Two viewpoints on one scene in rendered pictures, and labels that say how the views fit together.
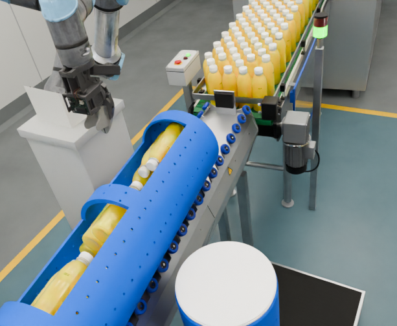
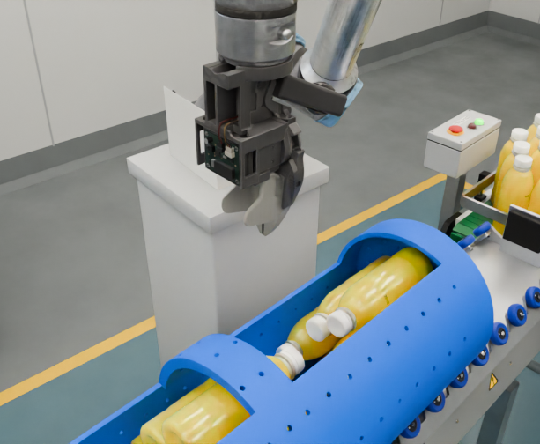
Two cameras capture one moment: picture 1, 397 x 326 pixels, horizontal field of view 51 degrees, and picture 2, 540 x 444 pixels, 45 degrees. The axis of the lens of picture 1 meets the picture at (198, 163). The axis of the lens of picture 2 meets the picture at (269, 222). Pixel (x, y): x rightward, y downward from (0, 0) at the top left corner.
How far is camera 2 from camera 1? 38 cm
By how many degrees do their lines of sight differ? 14
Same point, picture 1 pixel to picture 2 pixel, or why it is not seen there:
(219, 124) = (499, 275)
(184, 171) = (403, 367)
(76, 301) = not seen: outside the picture
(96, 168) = (234, 277)
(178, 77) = (446, 159)
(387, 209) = not seen: outside the picture
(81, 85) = (244, 114)
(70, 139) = (205, 209)
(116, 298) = not seen: outside the picture
